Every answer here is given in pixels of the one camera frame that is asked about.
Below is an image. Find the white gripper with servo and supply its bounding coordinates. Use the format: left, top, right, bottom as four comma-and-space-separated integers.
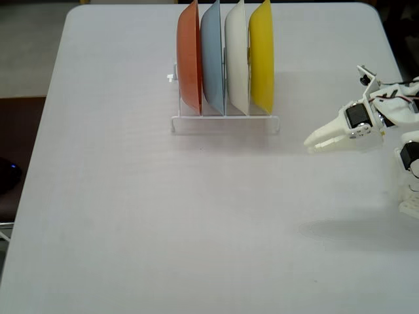
302, 99, 386, 154

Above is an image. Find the blue-grey plate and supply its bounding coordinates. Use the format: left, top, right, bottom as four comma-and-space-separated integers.
200, 0, 226, 116

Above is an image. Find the black computer mouse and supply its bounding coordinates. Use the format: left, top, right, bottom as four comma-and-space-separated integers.
0, 156, 23, 196

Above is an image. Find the white metal frame leg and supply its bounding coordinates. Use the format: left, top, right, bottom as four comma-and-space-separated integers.
0, 221, 16, 245

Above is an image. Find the orange plate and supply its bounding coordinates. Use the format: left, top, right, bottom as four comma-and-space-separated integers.
176, 0, 203, 116

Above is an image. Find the white plate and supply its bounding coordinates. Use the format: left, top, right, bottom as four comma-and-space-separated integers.
224, 0, 251, 116

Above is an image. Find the wrist camera on white bracket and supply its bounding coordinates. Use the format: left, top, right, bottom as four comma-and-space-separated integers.
355, 64, 381, 99

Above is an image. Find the yellow plate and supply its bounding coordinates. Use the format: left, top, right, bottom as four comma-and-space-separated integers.
247, 0, 276, 115

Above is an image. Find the white wire dish rack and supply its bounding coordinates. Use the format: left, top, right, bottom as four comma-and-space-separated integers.
166, 46, 282, 135

